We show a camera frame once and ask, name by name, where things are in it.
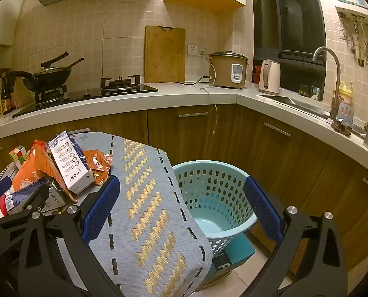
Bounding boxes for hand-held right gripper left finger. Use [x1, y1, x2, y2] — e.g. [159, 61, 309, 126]
[17, 175, 135, 297]

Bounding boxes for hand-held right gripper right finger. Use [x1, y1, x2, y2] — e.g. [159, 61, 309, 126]
[243, 176, 350, 297]

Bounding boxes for red white wrapper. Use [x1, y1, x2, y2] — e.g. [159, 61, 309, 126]
[0, 190, 33, 216]

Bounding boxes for white printed carton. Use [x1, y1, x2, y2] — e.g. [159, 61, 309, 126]
[42, 187, 67, 212]
[48, 131, 96, 195]

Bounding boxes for orange snack bag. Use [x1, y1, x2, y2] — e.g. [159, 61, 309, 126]
[12, 141, 79, 203]

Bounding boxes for orange sachet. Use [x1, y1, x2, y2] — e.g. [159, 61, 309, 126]
[91, 169, 113, 187]
[82, 149, 114, 171]

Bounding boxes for light blue plastic basket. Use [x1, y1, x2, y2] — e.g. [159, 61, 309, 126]
[172, 160, 259, 259]

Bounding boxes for colourful puzzle cube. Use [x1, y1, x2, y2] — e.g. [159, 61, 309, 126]
[9, 145, 28, 165]

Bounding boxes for grey cloth with yellow zigzags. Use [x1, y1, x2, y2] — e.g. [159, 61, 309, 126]
[0, 131, 214, 297]

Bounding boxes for wooden kitchen base cabinet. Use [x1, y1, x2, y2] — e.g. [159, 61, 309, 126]
[0, 103, 368, 273]

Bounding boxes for dark sauce bottle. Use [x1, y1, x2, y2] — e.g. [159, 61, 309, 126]
[1, 73, 11, 115]

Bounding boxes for steel sink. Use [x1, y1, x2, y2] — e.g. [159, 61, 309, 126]
[258, 94, 367, 137]

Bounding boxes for black glass gas stove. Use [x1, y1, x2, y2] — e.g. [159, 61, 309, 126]
[12, 75, 159, 118]

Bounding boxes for black wok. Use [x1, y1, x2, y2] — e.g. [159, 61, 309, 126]
[32, 51, 85, 93]

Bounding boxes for grey sponge holder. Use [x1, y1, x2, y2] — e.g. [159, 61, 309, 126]
[332, 105, 354, 136]

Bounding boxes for white electric kettle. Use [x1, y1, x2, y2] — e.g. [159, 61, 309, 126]
[258, 59, 281, 96]

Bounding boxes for yellow detergent bottle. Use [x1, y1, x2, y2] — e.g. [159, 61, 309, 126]
[339, 81, 354, 107]

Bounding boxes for beige rice cooker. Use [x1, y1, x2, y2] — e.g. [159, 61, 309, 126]
[209, 50, 249, 90]

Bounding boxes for steel kitchen faucet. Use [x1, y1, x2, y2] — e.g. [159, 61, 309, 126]
[313, 47, 342, 120]

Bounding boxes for wooden cutting board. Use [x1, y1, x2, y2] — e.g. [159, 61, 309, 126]
[144, 25, 186, 83]

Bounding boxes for dark window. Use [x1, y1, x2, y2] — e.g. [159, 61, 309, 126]
[250, 0, 327, 92]

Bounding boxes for white power cable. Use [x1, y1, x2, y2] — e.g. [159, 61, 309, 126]
[200, 56, 218, 135]

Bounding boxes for black power cable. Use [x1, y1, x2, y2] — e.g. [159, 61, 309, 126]
[174, 75, 212, 85]

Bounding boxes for white wall socket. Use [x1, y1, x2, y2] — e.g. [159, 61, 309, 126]
[188, 45, 207, 57]

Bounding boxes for wall utensil rack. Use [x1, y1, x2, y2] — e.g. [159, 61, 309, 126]
[335, 5, 368, 67]

